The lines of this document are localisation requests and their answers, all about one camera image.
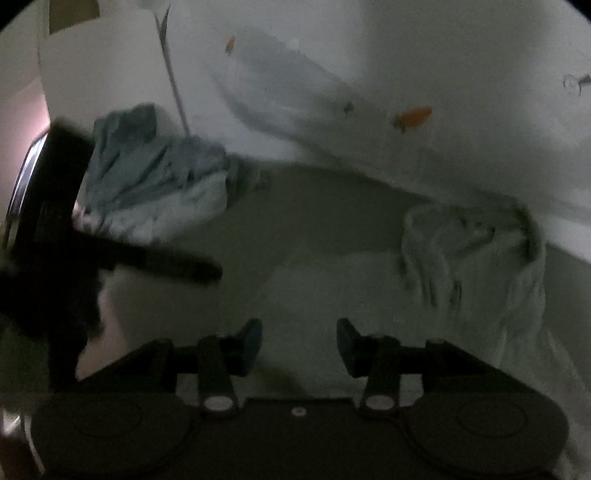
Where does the light blue crumpled garment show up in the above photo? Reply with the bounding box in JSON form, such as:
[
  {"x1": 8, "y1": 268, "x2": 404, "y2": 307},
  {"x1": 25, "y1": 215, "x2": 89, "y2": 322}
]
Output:
[{"x1": 73, "y1": 103, "x2": 260, "y2": 246}]

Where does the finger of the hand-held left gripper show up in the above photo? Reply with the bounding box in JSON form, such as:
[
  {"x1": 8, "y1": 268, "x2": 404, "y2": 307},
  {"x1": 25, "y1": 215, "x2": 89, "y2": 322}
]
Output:
[{"x1": 74, "y1": 226, "x2": 225, "y2": 288}]

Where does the white garment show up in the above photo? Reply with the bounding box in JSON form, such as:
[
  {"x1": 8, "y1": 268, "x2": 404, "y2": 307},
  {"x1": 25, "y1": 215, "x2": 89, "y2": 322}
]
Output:
[
  {"x1": 398, "y1": 198, "x2": 591, "y2": 398},
  {"x1": 99, "y1": 261, "x2": 419, "y2": 398}
]

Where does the white crumpled garment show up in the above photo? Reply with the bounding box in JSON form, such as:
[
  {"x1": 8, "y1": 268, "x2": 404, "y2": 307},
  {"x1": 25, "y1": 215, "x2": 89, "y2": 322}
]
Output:
[{"x1": 398, "y1": 198, "x2": 591, "y2": 398}]

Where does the white carrot print sheet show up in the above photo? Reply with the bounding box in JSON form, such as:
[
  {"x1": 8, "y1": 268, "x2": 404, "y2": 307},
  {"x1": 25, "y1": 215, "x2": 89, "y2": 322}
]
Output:
[{"x1": 39, "y1": 0, "x2": 591, "y2": 261}]

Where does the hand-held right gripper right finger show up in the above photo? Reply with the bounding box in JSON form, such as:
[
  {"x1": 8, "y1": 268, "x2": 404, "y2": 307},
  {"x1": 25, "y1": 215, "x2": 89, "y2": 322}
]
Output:
[{"x1": 336, "y1": 318, "x2": 515, "y2": 418}]

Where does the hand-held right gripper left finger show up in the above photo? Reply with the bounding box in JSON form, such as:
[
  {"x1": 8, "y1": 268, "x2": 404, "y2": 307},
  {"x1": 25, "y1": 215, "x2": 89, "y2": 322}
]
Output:
[{"x1": 81, "y1": 318, "x2": 264, "y2": 418}]

